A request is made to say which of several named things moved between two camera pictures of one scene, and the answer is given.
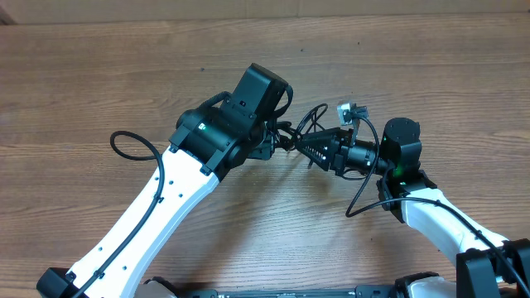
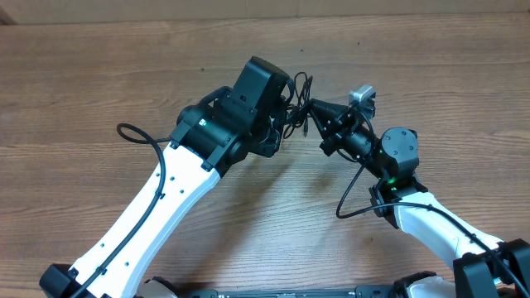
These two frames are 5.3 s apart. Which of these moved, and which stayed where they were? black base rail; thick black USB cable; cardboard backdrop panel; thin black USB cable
Moved: thin black USB cable; thick black USB cable
Stayed: black base rail; cardboard backdrop panel
